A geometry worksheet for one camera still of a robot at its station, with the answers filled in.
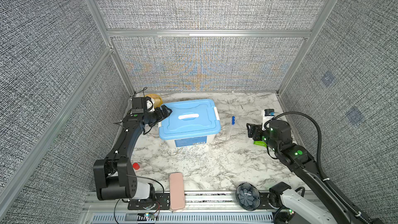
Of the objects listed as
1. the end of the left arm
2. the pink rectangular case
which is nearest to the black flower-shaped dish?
the pink rectangular case

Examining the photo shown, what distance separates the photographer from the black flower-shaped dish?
72cm

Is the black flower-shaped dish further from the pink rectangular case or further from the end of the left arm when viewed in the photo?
the end of the left arm

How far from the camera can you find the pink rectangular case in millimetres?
720

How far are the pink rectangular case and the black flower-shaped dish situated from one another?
261 mm
